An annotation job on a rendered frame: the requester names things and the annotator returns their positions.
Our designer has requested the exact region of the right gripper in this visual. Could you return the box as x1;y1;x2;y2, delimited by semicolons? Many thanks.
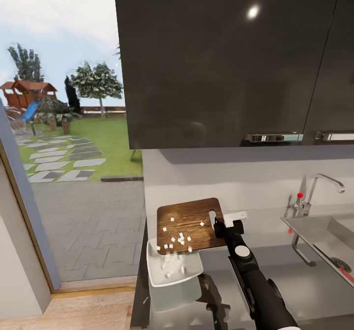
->
213;220;244;243

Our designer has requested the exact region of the parer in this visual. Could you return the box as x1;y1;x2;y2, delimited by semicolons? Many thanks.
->
314;245;354;283

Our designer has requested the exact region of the cutting board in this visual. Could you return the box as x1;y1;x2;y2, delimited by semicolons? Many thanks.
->
157;197;226;256

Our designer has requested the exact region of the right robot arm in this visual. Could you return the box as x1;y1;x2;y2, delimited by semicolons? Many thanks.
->
213;211;300;330

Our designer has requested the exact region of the bowl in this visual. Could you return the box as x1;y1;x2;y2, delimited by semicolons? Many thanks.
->
147;238;204;288

